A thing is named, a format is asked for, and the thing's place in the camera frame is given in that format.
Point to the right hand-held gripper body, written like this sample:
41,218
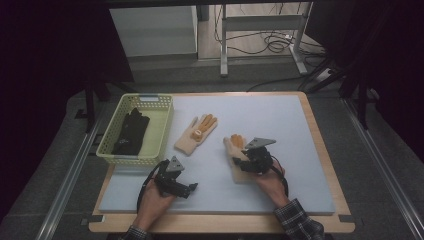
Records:
258,160

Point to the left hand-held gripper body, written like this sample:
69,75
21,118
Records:
170,178

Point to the cream glove with orange fingers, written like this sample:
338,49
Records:
235,148

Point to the pale yellow plastic basket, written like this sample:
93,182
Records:
156,133

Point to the black glove with pale print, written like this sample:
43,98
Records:
133,133

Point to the plain black glove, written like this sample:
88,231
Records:
120,131

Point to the person's right hand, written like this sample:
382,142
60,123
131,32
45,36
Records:
273,186

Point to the person's left hand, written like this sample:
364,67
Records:
153,205

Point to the cream glove with round ornament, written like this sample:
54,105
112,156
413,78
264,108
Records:
191,138

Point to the white foam mat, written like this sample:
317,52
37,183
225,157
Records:
216,110

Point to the white power strip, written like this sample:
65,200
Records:
324,74

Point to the black stand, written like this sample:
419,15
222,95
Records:
90,100
361,100

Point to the white cabinet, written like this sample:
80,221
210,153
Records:
156,30

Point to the dark curtain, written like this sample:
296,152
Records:
40,83
393,66

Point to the aluminium rail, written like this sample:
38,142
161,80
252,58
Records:
70,186
383,166

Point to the grey metal desk frame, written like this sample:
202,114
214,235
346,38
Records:
263,23

